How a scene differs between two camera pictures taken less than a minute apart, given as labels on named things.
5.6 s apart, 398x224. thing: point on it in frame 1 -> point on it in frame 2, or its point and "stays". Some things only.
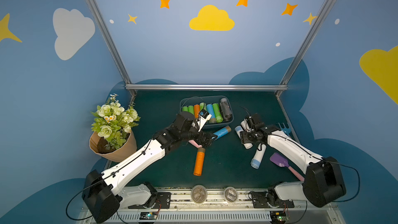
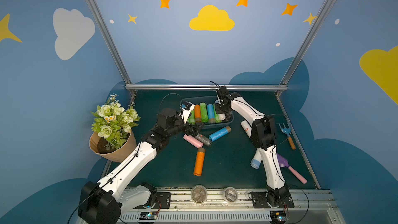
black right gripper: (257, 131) -> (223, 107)
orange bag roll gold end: (197, 109) stays
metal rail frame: (182, 209) stays
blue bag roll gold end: (210, 109) stays
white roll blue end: (238, 129) -> (222, 116)
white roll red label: (245, 125) stays
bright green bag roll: (216, 111) stays
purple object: (280, 160) stays
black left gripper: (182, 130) -> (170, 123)
